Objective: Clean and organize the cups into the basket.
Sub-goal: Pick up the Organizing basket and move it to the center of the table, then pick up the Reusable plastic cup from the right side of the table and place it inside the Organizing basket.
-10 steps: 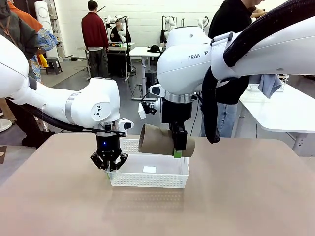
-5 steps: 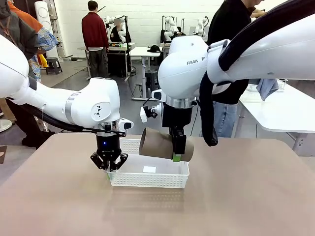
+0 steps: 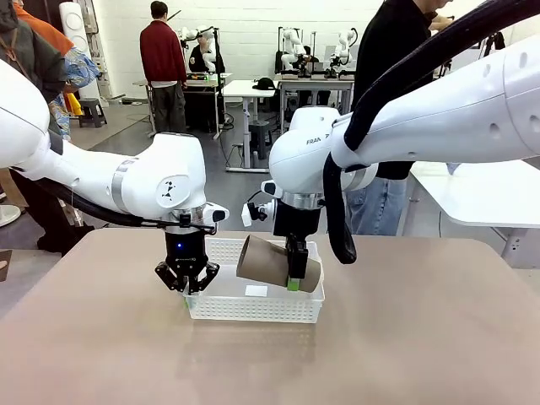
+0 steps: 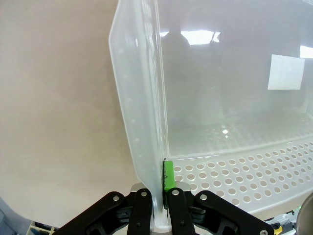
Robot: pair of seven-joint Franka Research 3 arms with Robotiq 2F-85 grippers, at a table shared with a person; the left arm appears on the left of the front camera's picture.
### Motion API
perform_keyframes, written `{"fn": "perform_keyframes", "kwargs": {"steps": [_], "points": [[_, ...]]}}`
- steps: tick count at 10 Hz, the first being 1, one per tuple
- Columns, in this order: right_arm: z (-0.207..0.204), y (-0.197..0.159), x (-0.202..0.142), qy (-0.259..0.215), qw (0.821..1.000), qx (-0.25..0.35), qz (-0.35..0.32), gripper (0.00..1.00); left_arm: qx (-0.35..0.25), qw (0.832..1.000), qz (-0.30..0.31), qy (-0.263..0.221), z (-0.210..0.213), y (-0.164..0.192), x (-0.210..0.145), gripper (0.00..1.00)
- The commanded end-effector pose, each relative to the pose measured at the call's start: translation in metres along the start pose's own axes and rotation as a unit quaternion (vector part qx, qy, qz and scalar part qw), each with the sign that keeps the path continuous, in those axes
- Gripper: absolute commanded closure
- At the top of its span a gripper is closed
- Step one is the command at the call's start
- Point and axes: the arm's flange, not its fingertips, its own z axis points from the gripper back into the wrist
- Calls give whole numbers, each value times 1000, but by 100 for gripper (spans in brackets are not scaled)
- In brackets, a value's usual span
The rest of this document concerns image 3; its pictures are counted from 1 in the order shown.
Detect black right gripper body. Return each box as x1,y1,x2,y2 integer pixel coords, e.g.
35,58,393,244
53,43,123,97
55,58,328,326
273,205,327,254

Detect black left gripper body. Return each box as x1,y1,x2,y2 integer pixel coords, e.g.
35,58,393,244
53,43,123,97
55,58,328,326
163,229,210,279

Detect brown paper cup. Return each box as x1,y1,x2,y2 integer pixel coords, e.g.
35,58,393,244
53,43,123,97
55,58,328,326
235,234,324,294

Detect white perforated plastic basket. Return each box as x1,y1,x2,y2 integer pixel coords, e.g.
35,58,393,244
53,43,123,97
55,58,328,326
184,237,327,324

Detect gray plastic step stool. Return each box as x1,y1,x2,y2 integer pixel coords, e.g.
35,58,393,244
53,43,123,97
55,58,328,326
248,121,272,162
78,99,109,130

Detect long white lab table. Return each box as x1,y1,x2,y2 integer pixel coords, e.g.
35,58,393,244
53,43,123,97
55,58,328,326
273,74,356,136

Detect white height-adjustable desk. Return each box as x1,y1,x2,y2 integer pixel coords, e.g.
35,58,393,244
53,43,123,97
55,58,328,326
221,79,280,176

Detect black tripod stand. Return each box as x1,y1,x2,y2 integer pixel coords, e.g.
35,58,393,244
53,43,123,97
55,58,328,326
212,27,227,132
480,31,506,58

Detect black suitcase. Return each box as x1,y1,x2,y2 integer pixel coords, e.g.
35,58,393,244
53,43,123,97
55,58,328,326
275,27,290,76

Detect brown board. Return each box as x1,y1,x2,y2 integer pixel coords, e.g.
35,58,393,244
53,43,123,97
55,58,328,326
0,249,14,283

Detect wooden top work table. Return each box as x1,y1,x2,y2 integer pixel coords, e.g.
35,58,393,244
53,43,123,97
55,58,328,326
133,73,234,138

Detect white round fan base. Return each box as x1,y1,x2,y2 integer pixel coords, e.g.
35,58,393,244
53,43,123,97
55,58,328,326
0,204,22,229

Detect seated person in black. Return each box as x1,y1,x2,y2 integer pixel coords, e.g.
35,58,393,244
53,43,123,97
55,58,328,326
187,33,227,76

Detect person in red sweater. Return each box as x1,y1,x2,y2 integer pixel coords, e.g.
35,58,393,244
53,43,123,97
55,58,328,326
139,0,189,135

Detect person in black sweater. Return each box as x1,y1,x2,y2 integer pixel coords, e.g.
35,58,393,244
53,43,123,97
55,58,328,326
348,0,440,237

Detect mannequin in orange blue clothes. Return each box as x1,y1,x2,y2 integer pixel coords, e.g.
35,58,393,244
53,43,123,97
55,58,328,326
14,2,103,143

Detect white tower fan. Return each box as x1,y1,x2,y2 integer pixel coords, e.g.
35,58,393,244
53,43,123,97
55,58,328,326
58,3,105,102

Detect person in green jacket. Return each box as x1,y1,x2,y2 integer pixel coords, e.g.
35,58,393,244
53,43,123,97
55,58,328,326
0,0,97,257

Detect black right arm cable sleeve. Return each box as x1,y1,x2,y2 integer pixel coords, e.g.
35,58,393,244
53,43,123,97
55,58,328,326
323,0,540,266

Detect black arm cable sleeve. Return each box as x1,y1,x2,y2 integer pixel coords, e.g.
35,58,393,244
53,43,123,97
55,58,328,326
10,166,217,235
323,0,540,266

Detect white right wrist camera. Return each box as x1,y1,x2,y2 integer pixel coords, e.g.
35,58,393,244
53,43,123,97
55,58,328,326
240,201,271,230

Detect black left arm cable sleeve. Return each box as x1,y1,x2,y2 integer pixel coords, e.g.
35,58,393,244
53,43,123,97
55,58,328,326
10,166,217,235

